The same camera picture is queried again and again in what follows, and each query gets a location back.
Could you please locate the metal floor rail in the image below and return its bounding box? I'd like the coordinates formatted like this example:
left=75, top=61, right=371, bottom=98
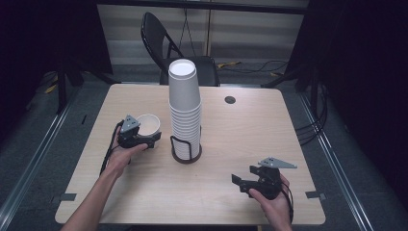
left=0, top=85, right=81, bottom=225
left=297, top=90, right=374, bottom=231

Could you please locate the right hand-held gripper black cable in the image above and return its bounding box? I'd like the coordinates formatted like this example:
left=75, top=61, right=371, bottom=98
left=280, top=182, right=295, bottom=224

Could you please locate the thin black floor cable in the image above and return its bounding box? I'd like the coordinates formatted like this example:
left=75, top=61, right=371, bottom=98
left=220, top=60, right=289, bottom=74

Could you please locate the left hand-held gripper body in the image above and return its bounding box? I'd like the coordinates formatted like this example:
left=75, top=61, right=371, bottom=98
left=116, top=115, right=152, bottom=150

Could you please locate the hanging black cable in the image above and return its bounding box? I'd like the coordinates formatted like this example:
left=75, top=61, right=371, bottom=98
left=178, top=8, right=197, bottom=54

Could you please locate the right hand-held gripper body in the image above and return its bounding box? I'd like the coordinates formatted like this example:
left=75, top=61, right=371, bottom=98
left=239, top=156, right=298, bottom=201

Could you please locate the black wire cup holder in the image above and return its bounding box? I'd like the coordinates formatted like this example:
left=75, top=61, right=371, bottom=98
left=169, top=125, right=204, bottom=166

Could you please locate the grey tape piece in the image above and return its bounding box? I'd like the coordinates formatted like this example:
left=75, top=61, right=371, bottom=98
left=51, top=192, right=78, bottom=205
left=304, top=191, right=327, bottom=201

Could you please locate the stack of white paper cups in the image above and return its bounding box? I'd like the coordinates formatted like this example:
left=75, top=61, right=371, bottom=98
left=167, top=58, right=203, bottom=161

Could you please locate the person's right hand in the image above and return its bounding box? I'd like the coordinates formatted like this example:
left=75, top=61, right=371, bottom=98
left=248, top=174, right=293, bottom=226

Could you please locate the single white paper cup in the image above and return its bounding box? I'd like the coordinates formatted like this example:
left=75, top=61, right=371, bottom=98
left=136, top=114, right=162, bottom=149

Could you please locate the left hand-held gripper black cable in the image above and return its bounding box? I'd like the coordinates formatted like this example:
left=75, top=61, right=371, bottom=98
left=99, top=119, right=125, bottom=176

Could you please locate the black stand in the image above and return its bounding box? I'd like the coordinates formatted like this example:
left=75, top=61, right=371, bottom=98
left=56, top=57, right=121, bottom=116
left=260, top=64, right=321, bottom=90

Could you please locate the yellow floor cable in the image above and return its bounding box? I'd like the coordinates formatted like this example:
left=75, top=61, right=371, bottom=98
left=217, top=61, right=242, bottom=69

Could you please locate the bundle of black floor cables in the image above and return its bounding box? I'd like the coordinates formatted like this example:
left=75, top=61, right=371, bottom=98
left=294, top=76, right=330, bottom=147

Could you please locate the person's left hand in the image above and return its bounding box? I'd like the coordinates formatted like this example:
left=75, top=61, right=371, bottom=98
left=105, top=125, right=149, bottom=180

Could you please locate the black folding chair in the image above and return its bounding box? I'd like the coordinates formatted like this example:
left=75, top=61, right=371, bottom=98
left=140, top=12, right=221, bottom=87

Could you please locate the dark curtain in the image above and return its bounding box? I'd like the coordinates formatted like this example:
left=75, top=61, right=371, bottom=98
left=0, top=0, right=114, bottom=142
left=285, top=0, right=408, bottom=201

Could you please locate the hand-held gripper black cable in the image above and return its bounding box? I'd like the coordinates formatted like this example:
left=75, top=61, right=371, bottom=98
left=280, top=182, right=295, bottom=224
left=99, top=119, right=125, bottom=176

